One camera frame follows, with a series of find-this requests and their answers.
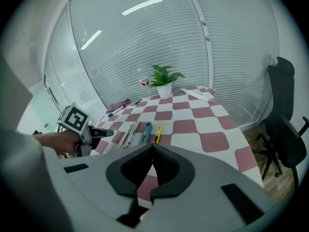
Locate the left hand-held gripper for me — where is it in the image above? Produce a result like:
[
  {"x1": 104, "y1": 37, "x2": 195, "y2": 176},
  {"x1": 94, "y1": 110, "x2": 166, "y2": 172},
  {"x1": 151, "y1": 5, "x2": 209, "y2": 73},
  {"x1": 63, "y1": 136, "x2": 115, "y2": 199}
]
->
[{"x1": 57, "y1": 101, "x2": 114, "y2": 157}]

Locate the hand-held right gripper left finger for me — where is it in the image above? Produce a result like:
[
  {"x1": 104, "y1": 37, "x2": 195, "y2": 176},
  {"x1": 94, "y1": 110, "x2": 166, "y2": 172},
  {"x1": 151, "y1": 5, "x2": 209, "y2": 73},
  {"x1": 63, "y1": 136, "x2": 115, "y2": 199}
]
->
[{"x1": 42, "y1": 143, "x2": 155, "y2": 228}]

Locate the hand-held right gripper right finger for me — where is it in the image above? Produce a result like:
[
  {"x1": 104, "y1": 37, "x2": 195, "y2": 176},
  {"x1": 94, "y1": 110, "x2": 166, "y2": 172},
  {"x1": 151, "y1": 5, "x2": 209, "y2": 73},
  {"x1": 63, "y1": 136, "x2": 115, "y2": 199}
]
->
[{"x1": 139, "y1": 143, "x2": 278, "y2": 232}]

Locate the white pen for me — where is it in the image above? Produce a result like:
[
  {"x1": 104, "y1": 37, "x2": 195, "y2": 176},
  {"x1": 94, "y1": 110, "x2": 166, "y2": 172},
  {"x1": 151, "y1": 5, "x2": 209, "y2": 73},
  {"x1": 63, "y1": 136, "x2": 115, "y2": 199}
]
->
[{"x1": 117, "y1": 122, "x2": 135, "y2": 148}]

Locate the white marker with blue cap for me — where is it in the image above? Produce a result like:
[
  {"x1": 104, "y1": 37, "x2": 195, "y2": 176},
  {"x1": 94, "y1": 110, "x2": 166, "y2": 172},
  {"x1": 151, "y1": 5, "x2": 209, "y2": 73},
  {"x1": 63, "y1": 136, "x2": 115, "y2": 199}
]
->
[{"x1": 108, "y1": 106, "x2": 125, "y2": 118}]

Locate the teal utility knife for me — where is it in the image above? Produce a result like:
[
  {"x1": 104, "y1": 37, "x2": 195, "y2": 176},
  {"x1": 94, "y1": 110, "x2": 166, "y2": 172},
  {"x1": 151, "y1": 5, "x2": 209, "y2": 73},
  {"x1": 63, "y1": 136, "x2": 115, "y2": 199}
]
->
[{"x1": 139, "y1": 122, "x2": 153, "y2": 145}]

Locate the yellow utility knife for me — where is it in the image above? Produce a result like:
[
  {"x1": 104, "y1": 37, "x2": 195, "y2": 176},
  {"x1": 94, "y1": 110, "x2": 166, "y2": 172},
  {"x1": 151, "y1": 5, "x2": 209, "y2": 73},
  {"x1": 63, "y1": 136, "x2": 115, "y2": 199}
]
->
[{"x1": 153, "y1": 126, "x2": 163, "y2": 144}]

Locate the person's left forearm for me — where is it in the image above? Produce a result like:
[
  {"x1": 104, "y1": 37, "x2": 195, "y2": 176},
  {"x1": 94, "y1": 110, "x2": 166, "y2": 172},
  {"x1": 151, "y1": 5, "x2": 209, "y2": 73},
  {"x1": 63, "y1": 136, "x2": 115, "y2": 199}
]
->
[{"x1": 32, "y1": 130, "x2": 84, "y2": 154}]

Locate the checkered tablecloth table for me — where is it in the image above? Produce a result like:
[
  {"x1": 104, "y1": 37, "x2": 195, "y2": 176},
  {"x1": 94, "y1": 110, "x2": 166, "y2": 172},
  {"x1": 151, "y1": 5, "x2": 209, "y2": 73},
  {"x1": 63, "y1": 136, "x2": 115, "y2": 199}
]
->
[{"x1": 90, "y1": 85, "x2": 264, "y2": 209}]

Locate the black mesh office chair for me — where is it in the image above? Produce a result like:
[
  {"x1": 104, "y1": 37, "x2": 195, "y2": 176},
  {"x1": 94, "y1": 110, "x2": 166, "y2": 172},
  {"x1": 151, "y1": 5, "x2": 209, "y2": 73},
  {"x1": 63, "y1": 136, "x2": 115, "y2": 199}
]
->
[{"x1": 251, "y1": 56, "x2": 309, "y2": 188}]

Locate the purple cloth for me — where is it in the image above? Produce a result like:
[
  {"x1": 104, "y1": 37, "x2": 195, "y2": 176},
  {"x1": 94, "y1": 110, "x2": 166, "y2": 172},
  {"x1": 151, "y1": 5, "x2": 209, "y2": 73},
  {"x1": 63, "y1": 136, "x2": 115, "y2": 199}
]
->
[{"x1": 106, "y1": 99, "x2": 132, "y2": 114}]

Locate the upright clear water bottle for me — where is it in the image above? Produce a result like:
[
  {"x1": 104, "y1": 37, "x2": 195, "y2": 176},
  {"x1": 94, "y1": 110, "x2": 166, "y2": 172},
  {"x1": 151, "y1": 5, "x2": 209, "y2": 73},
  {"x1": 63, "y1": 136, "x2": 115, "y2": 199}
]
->
[{"x1": 137, "y1": 68, "x2": 153, "y2": 100}]

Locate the potted green plant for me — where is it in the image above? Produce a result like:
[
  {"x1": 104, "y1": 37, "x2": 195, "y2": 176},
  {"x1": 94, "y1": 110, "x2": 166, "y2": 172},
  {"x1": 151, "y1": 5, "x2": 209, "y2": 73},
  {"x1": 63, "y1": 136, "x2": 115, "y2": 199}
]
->
[{"x1": 147, "y1": 64, "x2": 186, "y2": 100}]

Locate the long white strip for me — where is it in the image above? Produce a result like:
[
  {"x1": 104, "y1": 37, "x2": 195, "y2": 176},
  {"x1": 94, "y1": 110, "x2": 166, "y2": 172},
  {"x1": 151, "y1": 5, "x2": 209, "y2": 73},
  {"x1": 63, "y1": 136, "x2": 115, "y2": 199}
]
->
[{"x1": 180, "y1": 87, "x2": 210, "y2": 102}]

